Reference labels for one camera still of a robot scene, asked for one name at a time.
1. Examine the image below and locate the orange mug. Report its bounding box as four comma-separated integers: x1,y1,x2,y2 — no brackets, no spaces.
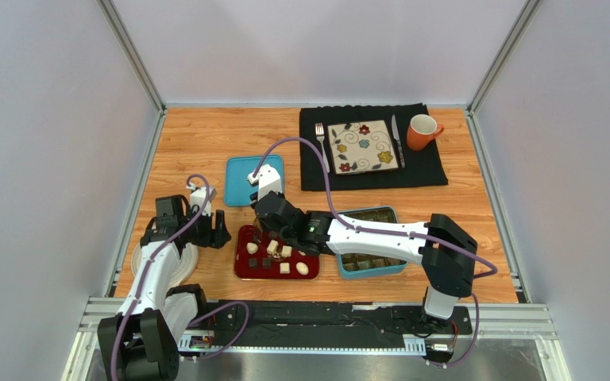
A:
407,114,444,151

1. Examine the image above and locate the black cloth placemat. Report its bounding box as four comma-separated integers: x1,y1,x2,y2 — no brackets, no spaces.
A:
299,103,448,191

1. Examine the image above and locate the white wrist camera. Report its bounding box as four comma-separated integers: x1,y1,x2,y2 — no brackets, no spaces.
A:
187,183,217,217
247,164,284,207

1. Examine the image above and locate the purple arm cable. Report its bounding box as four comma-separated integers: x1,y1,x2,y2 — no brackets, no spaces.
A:
252,137,499,368
109,174,250,381

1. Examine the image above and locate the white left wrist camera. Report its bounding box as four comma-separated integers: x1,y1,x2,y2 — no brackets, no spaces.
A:
187,183,217,217

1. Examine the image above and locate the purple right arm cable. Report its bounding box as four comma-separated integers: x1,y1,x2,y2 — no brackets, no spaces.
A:
252,137,499,368

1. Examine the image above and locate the silver fork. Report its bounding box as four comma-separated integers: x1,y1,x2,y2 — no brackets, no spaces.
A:
315,122,330,173

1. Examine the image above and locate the blue chocolate tin box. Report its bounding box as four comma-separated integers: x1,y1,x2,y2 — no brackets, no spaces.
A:
328,206,423,280

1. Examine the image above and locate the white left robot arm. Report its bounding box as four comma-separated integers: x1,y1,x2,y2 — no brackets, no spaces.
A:
97,187,231,380

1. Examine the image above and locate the silver table knife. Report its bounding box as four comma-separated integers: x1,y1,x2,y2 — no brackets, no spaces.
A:
391,114,406,168

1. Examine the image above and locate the white round plate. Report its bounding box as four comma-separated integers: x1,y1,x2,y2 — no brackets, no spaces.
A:
130,244,199,288

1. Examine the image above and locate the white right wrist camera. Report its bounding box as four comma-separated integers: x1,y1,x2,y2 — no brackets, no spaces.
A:
247,164,284,207

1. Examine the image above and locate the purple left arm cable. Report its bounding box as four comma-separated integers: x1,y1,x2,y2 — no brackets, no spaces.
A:
109,174,250,381

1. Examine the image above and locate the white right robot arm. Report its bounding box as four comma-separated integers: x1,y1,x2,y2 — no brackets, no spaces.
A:
249,191,478,320

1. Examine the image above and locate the red chocolate tray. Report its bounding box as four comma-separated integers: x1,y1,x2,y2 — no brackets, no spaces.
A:
234,225,320,280

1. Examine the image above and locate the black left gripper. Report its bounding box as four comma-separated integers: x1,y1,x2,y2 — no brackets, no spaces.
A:
178,206,230,249

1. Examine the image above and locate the floral square plate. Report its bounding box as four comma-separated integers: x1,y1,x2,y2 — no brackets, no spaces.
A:
327,120,400,175

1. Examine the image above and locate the blue tin lid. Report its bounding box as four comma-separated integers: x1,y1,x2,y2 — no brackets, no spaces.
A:
224,156,262,208

